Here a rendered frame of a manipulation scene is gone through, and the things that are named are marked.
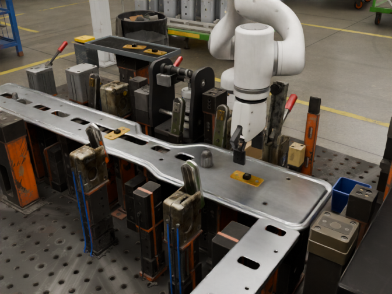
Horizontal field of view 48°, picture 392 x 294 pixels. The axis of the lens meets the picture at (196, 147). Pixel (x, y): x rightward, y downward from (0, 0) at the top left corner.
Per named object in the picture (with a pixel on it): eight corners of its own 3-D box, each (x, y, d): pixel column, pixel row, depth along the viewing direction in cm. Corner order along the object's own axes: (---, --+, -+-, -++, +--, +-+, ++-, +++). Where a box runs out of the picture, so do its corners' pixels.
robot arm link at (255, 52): (272, 77, 105) (233, 76, 105) (276, 21, 98) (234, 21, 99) (275, 90, 97) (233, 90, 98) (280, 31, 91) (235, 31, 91)
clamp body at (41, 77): (37, 148, 193) (20, 69, 175) (57, 138, 201) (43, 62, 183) (51, 154, 188) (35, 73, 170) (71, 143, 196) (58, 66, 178)
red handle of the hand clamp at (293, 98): (263, 135, 121) (287, 91, 126) (265, 139, 122) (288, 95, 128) (277, 139, 119) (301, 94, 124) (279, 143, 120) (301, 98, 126)
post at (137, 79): (136, 175, 172) (128, 78, 153) (145, 170, 175) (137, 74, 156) (146, 179, 169) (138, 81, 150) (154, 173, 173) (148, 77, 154)
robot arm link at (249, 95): (245, 74, 107) (245, 86, 108) (227, 85, 100) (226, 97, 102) (277, 80, 102) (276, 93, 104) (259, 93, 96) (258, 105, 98)
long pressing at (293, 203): (-40, 101, 166) (-42, 97, 165) (11, 83, 182) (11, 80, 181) (301, 237, 95) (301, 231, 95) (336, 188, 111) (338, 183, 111)
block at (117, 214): (109, 214, 150) (100, 140, 136) (135, 196, 159) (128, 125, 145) (121, 220, 147) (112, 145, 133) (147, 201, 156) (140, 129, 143)
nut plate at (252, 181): (228, 177, 115) (228, 173, 114) (236, 170, 117) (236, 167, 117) (257, 187, 110) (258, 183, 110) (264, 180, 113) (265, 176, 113)
